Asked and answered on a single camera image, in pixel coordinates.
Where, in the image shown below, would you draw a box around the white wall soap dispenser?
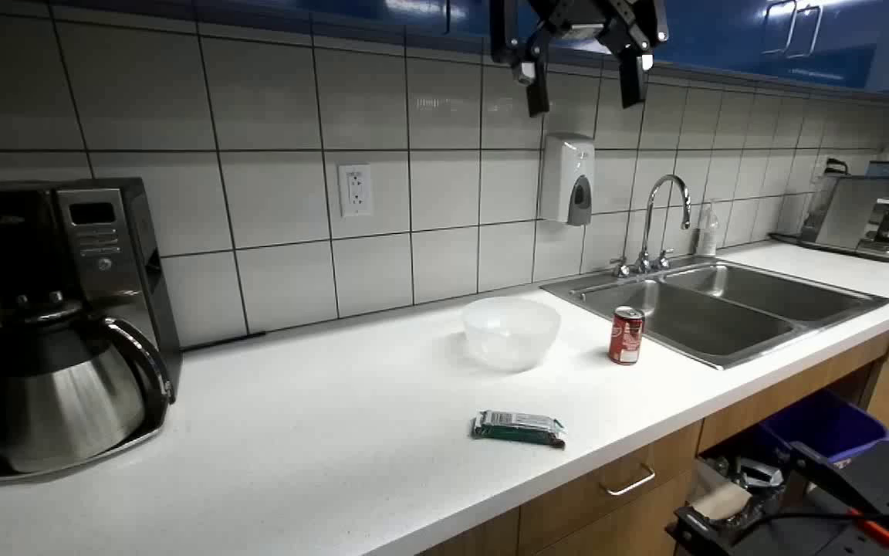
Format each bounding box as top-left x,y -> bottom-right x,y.
538,137 -> 598,228

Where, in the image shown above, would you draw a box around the red soda can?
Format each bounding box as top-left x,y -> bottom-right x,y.
609,303 -> 648,368

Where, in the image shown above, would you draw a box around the silver espresso machine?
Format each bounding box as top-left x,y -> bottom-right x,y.
767,155 -> 889,266

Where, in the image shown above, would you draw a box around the clear soap bottle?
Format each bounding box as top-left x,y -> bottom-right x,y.
692,211 -> 723,259

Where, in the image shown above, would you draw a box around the white wall power outlet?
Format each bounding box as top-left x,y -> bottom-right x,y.
336,163 -> 377,218

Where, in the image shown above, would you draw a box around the stainless steel coffee carafe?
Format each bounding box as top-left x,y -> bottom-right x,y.
0,296 -> 176,474

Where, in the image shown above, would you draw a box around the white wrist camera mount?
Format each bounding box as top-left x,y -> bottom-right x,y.
554,19 -> 614,54

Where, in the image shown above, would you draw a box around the black drip coffee maker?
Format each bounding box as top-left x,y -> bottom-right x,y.
0,176 -> 186,487

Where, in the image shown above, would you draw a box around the green snack packet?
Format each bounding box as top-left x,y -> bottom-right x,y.
468,407 -> 568,450

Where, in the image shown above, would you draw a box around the stainless steel double sink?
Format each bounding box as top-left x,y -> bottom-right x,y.
544,257 -> 889,372

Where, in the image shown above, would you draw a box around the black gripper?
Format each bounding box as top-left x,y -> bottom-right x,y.
513,0 -> 669,119

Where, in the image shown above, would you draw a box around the metal drawer handle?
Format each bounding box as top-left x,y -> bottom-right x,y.
603,464 -> 659,500

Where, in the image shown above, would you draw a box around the chrome gooseneck faucet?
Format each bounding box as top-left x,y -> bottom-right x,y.
635,171 -> 695,275

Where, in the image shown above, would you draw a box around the blue wall cabinets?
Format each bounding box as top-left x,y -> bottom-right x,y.
51,0 -> 889,102

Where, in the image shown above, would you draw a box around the blue plastic bin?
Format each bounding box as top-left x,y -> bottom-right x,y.
757,390 -> 889,468

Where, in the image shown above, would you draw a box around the translucent plastic bowl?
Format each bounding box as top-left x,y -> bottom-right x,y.
461,293 -> 566,373

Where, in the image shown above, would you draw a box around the black cart with orange clamp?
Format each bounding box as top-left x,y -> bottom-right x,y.
664,439 -> 889,556

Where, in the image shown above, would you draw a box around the wooden base cabinets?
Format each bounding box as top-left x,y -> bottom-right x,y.
422,307 -> 889,556

